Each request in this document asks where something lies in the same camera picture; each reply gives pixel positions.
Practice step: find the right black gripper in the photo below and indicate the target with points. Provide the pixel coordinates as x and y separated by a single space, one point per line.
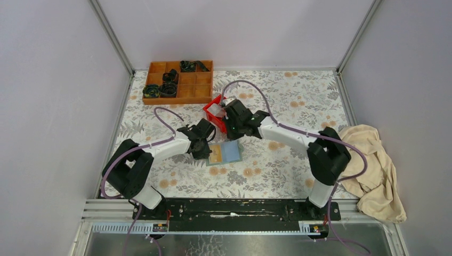
229 135

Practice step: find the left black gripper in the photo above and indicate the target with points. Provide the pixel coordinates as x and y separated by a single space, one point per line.
202 155

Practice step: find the red plastic bin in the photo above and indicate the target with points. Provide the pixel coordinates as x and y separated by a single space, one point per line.
218 122

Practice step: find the orange credit card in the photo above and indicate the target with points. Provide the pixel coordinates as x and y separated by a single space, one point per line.
215 156

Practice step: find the stack of credit cards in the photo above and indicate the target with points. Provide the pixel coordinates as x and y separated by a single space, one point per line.
216 110

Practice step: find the green card holder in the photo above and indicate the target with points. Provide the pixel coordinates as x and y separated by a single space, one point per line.
232 151

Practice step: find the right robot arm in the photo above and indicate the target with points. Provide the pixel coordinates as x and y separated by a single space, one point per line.
327 155

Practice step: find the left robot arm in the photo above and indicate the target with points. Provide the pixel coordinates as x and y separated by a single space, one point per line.
125 175

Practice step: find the floral patterned mat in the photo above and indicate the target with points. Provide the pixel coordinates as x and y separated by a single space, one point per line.
268 169

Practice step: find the orange compartment tray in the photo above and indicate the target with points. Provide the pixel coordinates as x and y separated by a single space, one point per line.
178 82

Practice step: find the beige crumpled cloth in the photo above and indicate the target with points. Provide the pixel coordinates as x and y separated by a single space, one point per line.
377 187

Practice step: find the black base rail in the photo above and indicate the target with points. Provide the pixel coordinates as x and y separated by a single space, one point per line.
241 215

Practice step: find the aluminium frame post left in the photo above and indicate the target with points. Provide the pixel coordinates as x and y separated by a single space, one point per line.
108 29

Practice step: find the aluminium frame post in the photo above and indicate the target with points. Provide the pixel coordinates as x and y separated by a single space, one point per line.
108 29
358 35

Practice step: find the aluminium frame post right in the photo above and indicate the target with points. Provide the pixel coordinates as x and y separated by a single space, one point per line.
358 35

